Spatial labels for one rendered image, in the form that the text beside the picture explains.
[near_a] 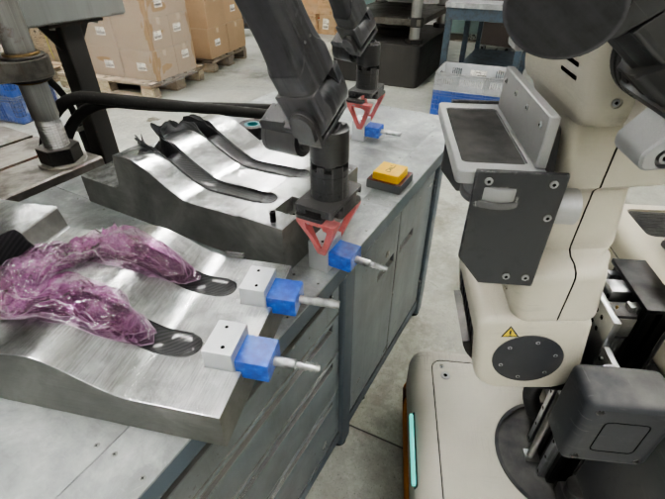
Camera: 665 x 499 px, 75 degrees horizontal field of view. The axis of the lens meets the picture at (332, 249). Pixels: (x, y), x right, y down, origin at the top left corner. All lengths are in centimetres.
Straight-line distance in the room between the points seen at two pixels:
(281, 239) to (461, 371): 77
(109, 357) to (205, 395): 12
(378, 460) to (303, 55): 117
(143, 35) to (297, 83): 409
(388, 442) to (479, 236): 100
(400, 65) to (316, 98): 418
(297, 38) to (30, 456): 53
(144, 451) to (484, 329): 48
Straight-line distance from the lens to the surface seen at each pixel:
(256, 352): 52
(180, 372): 54
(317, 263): 72
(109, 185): 96
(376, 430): 148
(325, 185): 63
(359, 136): 122
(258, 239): 71
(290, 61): 52
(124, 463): 56
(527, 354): 74
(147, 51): 461
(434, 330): 177
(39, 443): 62
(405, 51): 467
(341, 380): 116
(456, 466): 113
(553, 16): 36
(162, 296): 62
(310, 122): 54
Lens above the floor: 126
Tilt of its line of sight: 36 degrees down
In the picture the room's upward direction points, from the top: straight up
